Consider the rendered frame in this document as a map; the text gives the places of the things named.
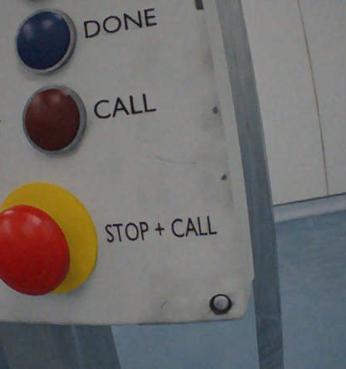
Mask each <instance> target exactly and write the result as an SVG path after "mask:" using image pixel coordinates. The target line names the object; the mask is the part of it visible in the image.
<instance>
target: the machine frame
mask: <svg viewBox="0 0 346 369"><path fill-rule="evenodd" d="M215 2H216V5H217V13H218V18H219V24H220V26H221V30H222V42H223V48H225V55H226V61H227V70H228V72H229V79H230V86H231V93H232V99H233V105H234V112H235V119H236V125H237V132H238V138H239V146H240V153H241V160H242V167H243V174H244V181H245V194H246V201H247V208H248V215H249V223H250V242H251V249H252V255H253V262H254V264H253V270H254V280H253V293H254V299H255V304H254V305H255V316H256V319H255V322H256V328H257V332H256V334H257V339H258V343H257V345H258V351H259V354H258V357H259V369H284V364H283V361H284V358H283V330H282V326H283V324H282V317H281V316H282V311H281V298H280V285H279V271H278V252H277V245H276V240H277V238H276V231H275V223H274V211H273V203H272V195H271V190H272V188H271V181H269V167H268V159H267V152H266V145H265V137H264V129H263V124H262V117H261V110H260V103H259V97H258V90H257V83H255V70H254V65H253V63H252V57H251V49H250V44H249V38H248V34H247V31H246V24H245V18H244V13H243V7H242V3H241V0H215ZM0 339H1V343H2V347H3V350H4V353H5V356H6V359H7V363H8V366H9V368H10V369H121V367H120V363H119V359H118V354H117V350H116V347H115V341H114V338H113V333H112V329H111V325H103V326H102V325H53V324H51V325H44V324H27V323H11V322H0Z"/></svg>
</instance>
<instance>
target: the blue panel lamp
mask: <svg viewBox="0 0 346 369"><path fill-rule="evenodd" d="M70 38H71V34H70V31H69V27H68V23H66V21H65V20H64V19H63V18H62V16H60V15H59V14H56V13H54V12H40V13H36V14H35V15H34V16H31V17H30V18H29V19H28V20H27V21H26V22H25V23H24V25H23V26H22V27H21V29H20V31H19V34H18V37H17V38H16V48H17V53H18V54H19V56H20V57H19V58H21V60H22V62H23V63H25V64H26V66H28V67H31V68H33V69H35V70H36V69H39V70H46V69H48V68H51V67H53V66H54V65H56V64H57V63H58V62H59V61H60V60H61V59H62V58H63V56H64V55H65V54H66V52H67V51H68V48H69V44H70Z"/></svg>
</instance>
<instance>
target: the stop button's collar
mask: <svg viewBox="0 0 346 369"><path fill-rule="evenodd" d="M17 204H24V205H29V206H32V207H35V208H39V209H41V210H43V211H45V212H46V213H47V214H49V215H50V216H51V218H53V219H54V220H55V222H56V223H57V224H58V225H59V227H60V228H61V230H62V231H63V234H64V236H65V238H66V239H67V241H68V246H69V252H70V261H69V263H70V266H69V270H68V273H67V275H66V277H65V279H64V281H63V282H62V284H59V285H58V287H57V288H56V289H55V290H54V291H52V292H50V293H53V294H58V293H63V292H69V291H72V290H73V289H74V288H76V287H79V286H80V285H81V284H82V283H83V282H84V281H85V280H86V279H87V278H88V276H89V275H90V274H91V273H92V271H93V269H94V268H95V266H96V259H97V254H98V236H97V231H96V229H95V226H94V223H93V221H92V220H91V215H90V214H89V212H88V211H87V209H86V208H85V207H84V204H83V203H82V202H81V201H80V200H79V199H78V198H77V197H76V196H74V195H73V194H72V192H70V191H69V190H67V189H65V188H64V187H62V186H59V185H56V184H53V183H48V182H31V183H29V184H24V185H22V186H21V187H19V188H16V189H14V190H13V191H12V192H11V193H10V194H9V195H8V196H7V197H6V198H5V199H4V201H3V202H2V206H1V207H0V213H1V212H2V211H3V210H5V209H7V208H9V207H11V206H14V205H17ZM197 219H198V226H199V235H200V236H202V235H207V234H208V233H207V232H203V233H201V229H200V221H199V217H197ZM207 219H208V231H209V235H213V234H217V231H213V232H211V229H210V222H209V216H207ZM176 221H181V222H182V223H183V221H182V219H180V218H176V219H175V220H174V221H173V222H172V224H171V230H172V232H173V234H174V235H175V237H178V238H182V237H184V236H185V237H187V236H188V231H194V232H195V234H196V236H198V233H197V231H196V230H195V227H194V224H193V222H192V220H191V218H190V217H188V222H187V229H186V234H185V233H183V234H181V235H178V234H176V233H175V231H174V224H175V222H176ZM190 224H191V226H192V227H193V228H189V225H190ZM129 225H131V226H134V227H135V228H136V231H137V235H136V237H134V238H131V237H129V235H128V233H127V228H128V227H129ZM142 225H146V227H147V229H146V230H143V229H142ZM112 226H113V227H117V228H118V233H119V241H122V240H121V235H120V230H119V226H123V223H116V224H112ZM139 226H140V231H141V237H142V241H145V240H144V236H143V232H146V231H147V230H148V224H147V222H139ZM107 227H111V225H110V224H108V225H106V226H105V229H106V232H107V233H108V234H109V235H110V236H111V238H112V239H111V240H109V239H108V238H107V241H108V242H112V241H114V240H115V239H114V237H113V235H112V234H111V233H110V232H109V231H108V229H107ZM111 228H112V227H111ZM125 234H126V236H127V237H128V239H129V240H130V241H136V240H137V239H138V227H137V226H136V224H135V223H133V222H130V223H128V224H127V225H126V227H125Z"/></svg>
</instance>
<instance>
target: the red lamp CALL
mask: <svg viewBox="0 0 346 369"><path fill-rule="evenodd" d="M80 122H81V119H80V113H79V109H78V107H77V102H76V101H75V100H74V99H73V98H72V97H71V96H70V95H69V94H67V93H66V92H65V91H62V90H60V89H58V90H56V89H47V90H44V91H42V92H41V93H39V94H37V95H36V96H35V97H33V99H32V100H31V102H30V104H29V105H28V106H27V109H26V115H25V124H26V126H25V128H26V132H27V133H28V136H29V137H30V140H31V141H32V142H33V143H34V144H35V145H37V147H39V148H41V149H44V150H45V151H57V150H61V149H63V148H65V147H67V146H68V145H69V144H71V143H72V140H73V139H74V138H75V137H76V135H77V131H78V129H79V128H80Z"/></svg>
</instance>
